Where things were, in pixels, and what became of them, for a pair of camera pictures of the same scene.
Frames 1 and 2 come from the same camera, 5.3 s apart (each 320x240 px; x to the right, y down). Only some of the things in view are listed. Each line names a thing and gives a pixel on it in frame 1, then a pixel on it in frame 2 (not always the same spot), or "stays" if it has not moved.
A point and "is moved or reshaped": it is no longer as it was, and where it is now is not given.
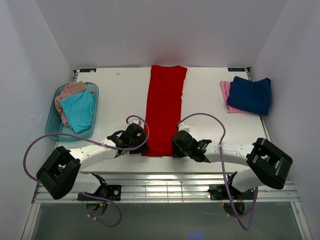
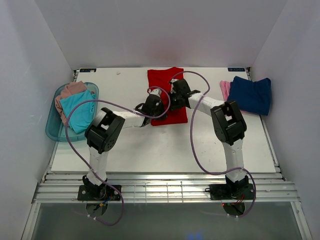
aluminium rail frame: x=172 y=188 stays
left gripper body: x=141 y=140 -> x=160 y=111
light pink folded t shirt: x=225 y=86 stays
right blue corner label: x=236 y=69 stays
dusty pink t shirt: x=69 y=89 stays
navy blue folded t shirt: x=252 y=97 stays
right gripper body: x=178 y=152 -> x=175 y=103
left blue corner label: x=87 y=70 stays
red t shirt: x=164 y=108 is moved or reshaped
